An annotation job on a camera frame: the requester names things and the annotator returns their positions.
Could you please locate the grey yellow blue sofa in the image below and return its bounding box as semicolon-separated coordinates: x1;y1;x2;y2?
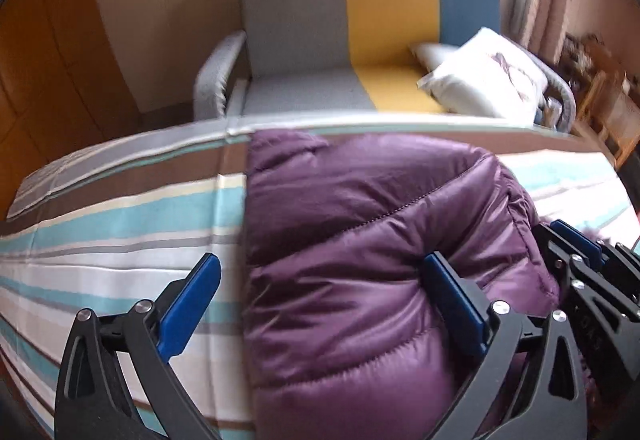
193;0;576;133

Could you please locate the small grey pillow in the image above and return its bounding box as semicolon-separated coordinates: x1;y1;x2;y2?
410;42;459;72

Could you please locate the rattan wooden chair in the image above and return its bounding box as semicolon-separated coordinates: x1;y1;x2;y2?
573;70;640;171

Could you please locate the cluttered wooden side table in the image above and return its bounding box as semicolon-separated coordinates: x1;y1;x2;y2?
559;33;626;93

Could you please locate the white printed pillow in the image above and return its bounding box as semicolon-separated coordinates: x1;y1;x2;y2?
418;28;548;126

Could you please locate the purple quilted puffer jacket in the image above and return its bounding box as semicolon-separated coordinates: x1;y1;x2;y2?
243;130;560;439

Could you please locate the striped bed sheet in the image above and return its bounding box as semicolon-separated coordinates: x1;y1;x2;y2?
1;114;639;439

